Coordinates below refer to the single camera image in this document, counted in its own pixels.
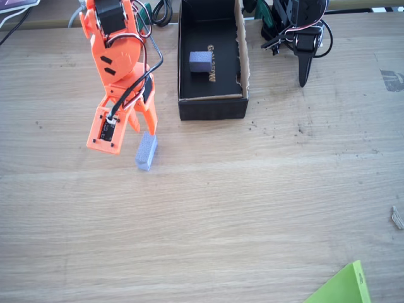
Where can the green table clamp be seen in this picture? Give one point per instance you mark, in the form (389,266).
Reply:
(144,14)
(263,14)

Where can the orange camera mount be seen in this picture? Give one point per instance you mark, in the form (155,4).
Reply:
(94,139)

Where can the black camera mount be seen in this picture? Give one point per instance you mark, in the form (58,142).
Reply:
(271,44)

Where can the lime green sheet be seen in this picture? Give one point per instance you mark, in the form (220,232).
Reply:
(347,287)

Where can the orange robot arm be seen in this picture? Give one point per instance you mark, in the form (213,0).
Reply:
(120,60)

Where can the white-edged printed sheet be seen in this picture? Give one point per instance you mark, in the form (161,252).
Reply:
(15,4)

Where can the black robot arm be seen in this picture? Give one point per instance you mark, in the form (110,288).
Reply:
(287,12)

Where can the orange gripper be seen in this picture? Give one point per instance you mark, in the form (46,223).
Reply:
(149,111)

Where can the black cardboard box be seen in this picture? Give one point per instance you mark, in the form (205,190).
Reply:
(211,109)

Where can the purple foam block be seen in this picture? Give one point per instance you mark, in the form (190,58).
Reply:
(146,151)
(200,61)

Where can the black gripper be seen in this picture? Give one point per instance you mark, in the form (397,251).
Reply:
(304,61)

